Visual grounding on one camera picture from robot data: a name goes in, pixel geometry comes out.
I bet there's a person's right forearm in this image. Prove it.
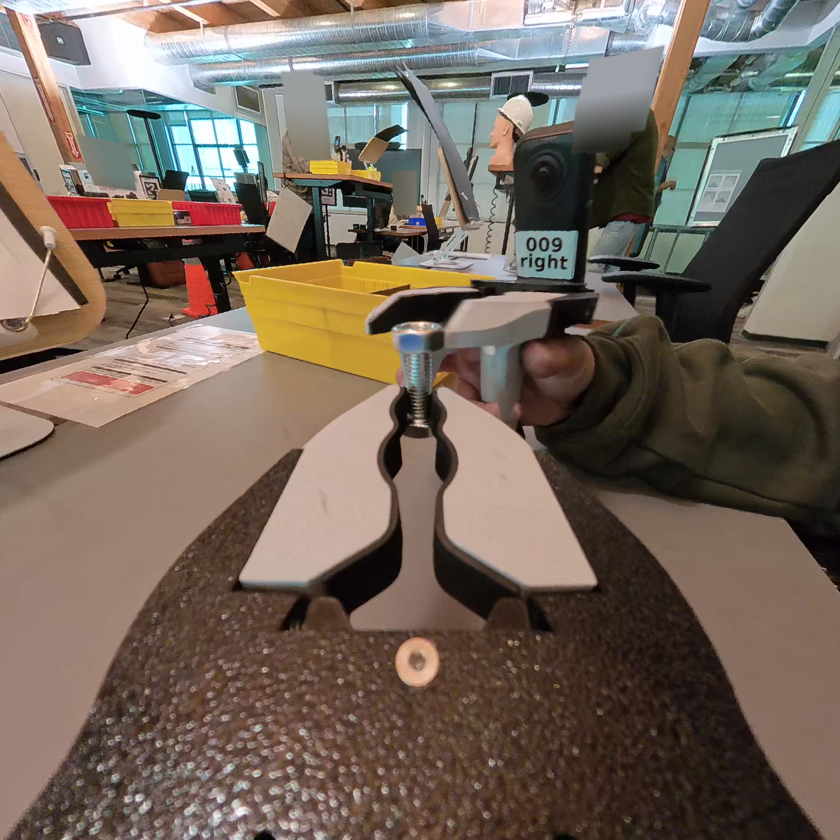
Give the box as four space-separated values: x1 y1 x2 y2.
535 315 840 519

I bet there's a large yellow storage bin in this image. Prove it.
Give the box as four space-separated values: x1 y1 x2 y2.
233 259 496 385

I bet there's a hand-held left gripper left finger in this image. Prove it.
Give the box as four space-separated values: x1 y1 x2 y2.
238 385 404 614

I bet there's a grey notice board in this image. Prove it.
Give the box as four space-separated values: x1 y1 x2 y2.
689 126 798 227

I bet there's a wooden top workbench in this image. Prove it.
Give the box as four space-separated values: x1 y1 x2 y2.
66 223 266 316

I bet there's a wood-edged grey table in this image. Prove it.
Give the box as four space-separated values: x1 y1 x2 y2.
394 252 641 322

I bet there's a red parts bin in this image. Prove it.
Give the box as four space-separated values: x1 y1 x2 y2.
46 196 118 229
171 201 244 225

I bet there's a red label laminated sheet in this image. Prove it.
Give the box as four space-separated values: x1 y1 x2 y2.
0 325 263 429

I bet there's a black wall speaker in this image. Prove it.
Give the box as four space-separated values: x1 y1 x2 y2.
38 20 91 67

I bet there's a silver bolt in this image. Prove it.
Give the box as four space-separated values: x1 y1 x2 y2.
402 322 439 439

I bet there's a green leg standing desk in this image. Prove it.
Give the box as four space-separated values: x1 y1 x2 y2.
274 172 395 260

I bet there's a grey desk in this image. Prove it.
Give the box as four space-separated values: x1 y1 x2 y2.
0 308 840 840

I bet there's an orange traffic cone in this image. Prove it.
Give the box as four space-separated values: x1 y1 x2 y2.
180 262 221 318

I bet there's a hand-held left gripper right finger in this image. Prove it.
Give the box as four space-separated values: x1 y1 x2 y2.
433 387 599 619

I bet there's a dark faced document stand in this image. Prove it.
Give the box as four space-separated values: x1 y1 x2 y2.
394 62 490 269

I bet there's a black floor lamp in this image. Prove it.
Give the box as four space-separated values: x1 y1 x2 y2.
126 108 165 178

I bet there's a black office chair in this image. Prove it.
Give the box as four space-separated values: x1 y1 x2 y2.
602 139 840 345

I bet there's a person's right hand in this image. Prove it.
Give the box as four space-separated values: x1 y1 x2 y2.
437 335 598 429

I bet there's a mannequin head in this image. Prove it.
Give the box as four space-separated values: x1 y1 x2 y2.
489 108 526 173

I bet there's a silver hex nut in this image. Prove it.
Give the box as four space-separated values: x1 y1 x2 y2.
391 322 446 353

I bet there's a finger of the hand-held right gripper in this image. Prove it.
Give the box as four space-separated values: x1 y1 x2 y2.
364 289 494 337
441 290 560 354

